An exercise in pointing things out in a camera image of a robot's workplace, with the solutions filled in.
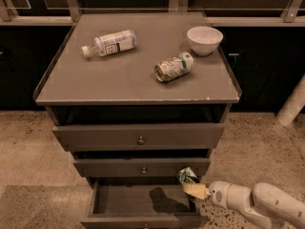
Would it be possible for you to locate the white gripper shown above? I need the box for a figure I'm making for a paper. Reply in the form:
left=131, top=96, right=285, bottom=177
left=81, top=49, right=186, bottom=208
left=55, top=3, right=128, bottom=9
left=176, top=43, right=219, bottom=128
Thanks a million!
left=182, top=181, right=241, bottom=209

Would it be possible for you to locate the crushed green can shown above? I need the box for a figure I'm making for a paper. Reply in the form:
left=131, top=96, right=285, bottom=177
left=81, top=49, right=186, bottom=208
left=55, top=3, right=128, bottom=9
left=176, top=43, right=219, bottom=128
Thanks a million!
left=176, top=167, right=199, bottom=184

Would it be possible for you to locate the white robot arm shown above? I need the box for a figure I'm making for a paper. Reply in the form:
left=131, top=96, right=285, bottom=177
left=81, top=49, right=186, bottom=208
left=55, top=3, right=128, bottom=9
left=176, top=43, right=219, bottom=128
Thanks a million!
left=182, top=181, right=305, bottom=229

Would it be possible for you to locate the grey middle drawer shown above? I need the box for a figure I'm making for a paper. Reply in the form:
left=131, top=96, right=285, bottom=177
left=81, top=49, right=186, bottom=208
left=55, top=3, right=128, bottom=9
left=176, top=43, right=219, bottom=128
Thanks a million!
left=73, top=157, right=211, bottom=177

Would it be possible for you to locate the grey drawer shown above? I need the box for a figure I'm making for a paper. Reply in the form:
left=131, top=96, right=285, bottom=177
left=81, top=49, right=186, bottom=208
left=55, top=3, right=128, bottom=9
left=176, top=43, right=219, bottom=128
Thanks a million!
left=52, top=123, right=224, bottom=152
left=73, top=157, right=211, bottom=177
left=81, top=177, right=208, bottom=229

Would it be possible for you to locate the grey top drawer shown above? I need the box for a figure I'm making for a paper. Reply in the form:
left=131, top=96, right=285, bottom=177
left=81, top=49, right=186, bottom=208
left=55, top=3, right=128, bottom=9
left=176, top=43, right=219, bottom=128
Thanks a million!
left=52, top=123, right=224, bottom=152

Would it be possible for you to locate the grey bottom drawer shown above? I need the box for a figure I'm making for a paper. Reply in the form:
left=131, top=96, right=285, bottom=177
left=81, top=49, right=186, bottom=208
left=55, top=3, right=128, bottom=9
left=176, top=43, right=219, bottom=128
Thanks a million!
left=81, top=177, right=208, bottom=229

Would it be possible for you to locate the grey drawer cabinet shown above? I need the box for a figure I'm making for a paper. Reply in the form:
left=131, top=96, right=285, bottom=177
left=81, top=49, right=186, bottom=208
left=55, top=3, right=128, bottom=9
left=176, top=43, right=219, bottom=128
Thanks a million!
left=32, top=11, right=242, bottom=229

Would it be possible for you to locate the white green soda can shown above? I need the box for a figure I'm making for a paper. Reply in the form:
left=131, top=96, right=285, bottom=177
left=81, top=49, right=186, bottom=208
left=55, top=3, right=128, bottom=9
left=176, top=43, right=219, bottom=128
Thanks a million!
left=154, top=52, right=194, bottom=82

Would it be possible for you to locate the white ceramic bowl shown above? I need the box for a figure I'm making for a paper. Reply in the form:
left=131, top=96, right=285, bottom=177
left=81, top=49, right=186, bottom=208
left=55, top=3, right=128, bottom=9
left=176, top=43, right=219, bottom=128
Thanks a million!
left=187, top=26, right=223, bottom=55

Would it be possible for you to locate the clear plastic bottle white label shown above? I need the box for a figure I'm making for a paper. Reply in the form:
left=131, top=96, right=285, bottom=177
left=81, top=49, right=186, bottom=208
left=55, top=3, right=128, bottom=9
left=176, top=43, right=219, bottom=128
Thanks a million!
left=82, top=30, right=137, bottom=58

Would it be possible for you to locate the white cylindrical post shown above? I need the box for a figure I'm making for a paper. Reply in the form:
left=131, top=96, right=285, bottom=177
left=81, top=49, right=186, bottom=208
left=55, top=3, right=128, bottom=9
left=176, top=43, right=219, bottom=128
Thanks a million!
left=276, top=74, right=305, bottom=126

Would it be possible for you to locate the metal railing frame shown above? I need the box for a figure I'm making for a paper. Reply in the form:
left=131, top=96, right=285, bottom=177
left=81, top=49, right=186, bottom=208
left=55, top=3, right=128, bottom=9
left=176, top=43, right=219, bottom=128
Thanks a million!
left=0, top=0, right=305, bottom=27

